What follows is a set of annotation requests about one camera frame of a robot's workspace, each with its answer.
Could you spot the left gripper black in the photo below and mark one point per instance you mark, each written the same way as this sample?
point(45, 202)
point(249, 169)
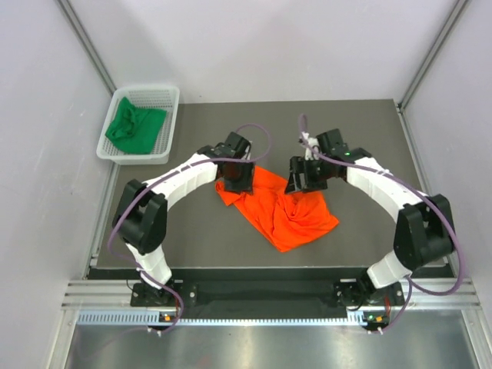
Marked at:
point(244, 184)

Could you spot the aluminium frame post left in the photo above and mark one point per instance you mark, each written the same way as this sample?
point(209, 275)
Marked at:
point(70, 14)

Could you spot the aluminium front rail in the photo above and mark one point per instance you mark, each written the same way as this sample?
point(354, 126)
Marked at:
point(118, 295)

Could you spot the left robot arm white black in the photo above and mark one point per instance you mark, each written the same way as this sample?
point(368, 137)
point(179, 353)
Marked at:
point(142, 213)

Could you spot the aluminium frame post right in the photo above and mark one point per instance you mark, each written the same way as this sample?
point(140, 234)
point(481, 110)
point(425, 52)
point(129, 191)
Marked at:
point(450, 22)

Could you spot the green t shirt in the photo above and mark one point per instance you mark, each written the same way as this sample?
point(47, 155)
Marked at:
point(135, 130)

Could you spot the white plastic basket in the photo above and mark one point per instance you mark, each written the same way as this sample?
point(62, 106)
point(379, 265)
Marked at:
point(165, 97)

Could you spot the aluminium frame post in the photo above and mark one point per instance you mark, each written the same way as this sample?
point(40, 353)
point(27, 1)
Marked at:
point(450, 22)
point(70, 14)

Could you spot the orange t shirt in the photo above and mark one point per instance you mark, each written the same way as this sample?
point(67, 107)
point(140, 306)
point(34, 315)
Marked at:
point(287, 221)

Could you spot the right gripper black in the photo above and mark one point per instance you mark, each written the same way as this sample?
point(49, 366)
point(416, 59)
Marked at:
point(300, 165)

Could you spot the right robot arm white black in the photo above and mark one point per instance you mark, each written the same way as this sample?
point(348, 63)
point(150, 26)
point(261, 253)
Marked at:
point(424, 228)

